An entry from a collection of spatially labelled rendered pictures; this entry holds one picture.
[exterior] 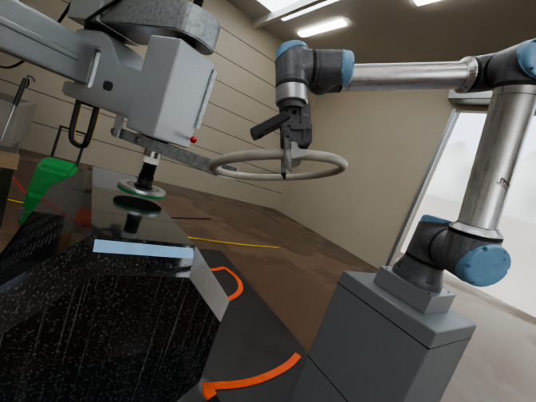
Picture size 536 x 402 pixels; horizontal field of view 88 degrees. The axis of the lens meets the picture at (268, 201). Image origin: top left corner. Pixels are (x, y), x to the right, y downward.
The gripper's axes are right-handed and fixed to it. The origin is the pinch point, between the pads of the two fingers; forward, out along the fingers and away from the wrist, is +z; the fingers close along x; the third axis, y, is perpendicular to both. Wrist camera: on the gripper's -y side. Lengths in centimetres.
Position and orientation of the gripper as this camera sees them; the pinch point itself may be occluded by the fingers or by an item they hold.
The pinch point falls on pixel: (284, 176)
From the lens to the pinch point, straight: 76.9
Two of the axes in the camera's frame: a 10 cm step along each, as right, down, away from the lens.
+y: 10.0, 0.0, 0.3
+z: 0.0, 10.0, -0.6
